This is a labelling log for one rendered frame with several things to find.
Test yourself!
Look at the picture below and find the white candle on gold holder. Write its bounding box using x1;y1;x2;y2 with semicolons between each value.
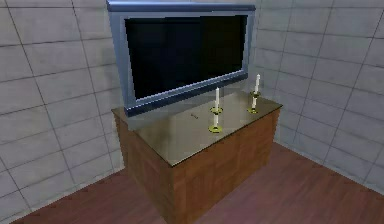
208;86;224;134
246;73;262;115

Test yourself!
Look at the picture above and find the grey framed television set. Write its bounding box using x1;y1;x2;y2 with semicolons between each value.
106;0;257;118

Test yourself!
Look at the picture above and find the brown wooden stand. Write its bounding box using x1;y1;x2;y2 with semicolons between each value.
111;90;284;224

